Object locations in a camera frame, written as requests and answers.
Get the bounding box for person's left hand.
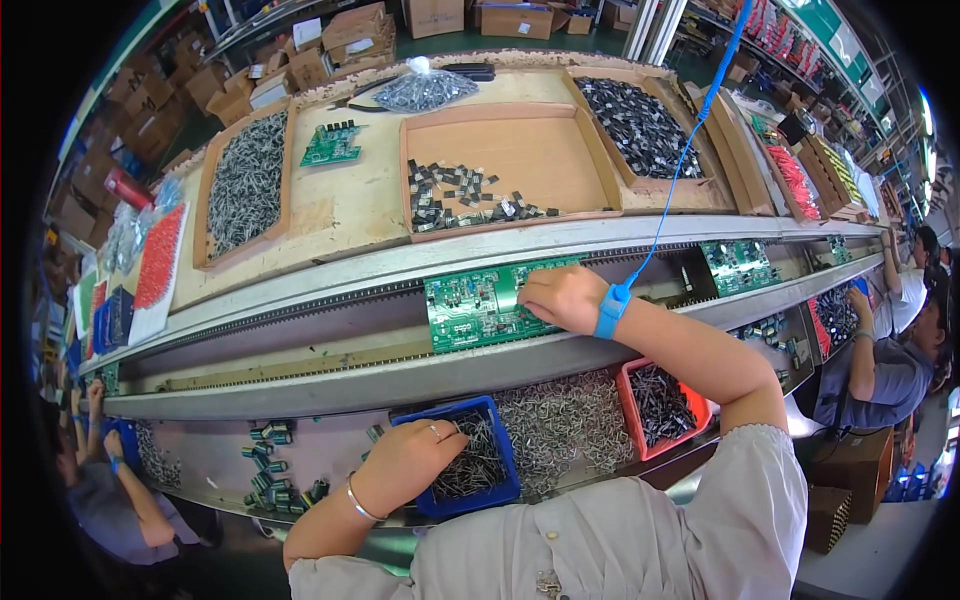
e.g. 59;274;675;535
349;418;472;520

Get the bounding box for storage shelf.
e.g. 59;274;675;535
686;0;942;219

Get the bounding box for cardboard tray of silver components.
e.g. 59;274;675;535
192;97;298;272

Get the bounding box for blue boxes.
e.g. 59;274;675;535
90;285;137;356

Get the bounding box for metal conveyor rails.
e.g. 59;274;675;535
78;216;888;423

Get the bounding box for brown cardboard box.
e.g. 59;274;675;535
805;426;898;526

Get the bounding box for green circuit board with heatsink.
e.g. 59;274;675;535
699;237;783;298

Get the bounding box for large green circuit board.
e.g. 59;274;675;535
423;254;595;355

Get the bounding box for pile of teal capacitors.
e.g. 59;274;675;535
240;420;333;516

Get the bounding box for clear plastic bags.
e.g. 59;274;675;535
99;174;186;276

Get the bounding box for red bin of components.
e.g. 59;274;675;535
615;357;714;463

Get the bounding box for cardboard tray of black transistors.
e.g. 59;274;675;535
398;102;624;244

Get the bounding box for blue bin of components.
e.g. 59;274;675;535
390;395;523;519

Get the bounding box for small green circuit board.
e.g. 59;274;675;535
299;119;366;168

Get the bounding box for blue coiled cable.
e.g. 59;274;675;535
622;0;757;291

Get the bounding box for silver bracelet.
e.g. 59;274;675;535
345;471;388;524

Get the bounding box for cardboard tray of black components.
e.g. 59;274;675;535
561;65;738;216

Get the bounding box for person's body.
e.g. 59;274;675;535
288;423;809;600

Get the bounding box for red cylinder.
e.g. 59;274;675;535
103;167;156;213

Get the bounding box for pile of metal jumper clips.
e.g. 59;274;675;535
493;369;636;498

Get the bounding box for person's right hand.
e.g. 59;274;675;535
516;265;609;337

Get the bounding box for blue antistatic wrist strap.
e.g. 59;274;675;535
592;282;634;342

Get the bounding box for scattered teal capacitors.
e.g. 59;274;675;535
729;313;802;370

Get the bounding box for white sheet of red components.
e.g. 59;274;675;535
126;201;192;348

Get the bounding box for plastic bag of components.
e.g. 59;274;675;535
370;56;480;115

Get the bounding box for cardboard trays of red components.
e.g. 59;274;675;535
748;116;875;225

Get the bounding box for tray of dark components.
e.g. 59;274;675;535
805;279;873;363

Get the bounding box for brown perforated basket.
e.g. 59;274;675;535
804;485;854;556

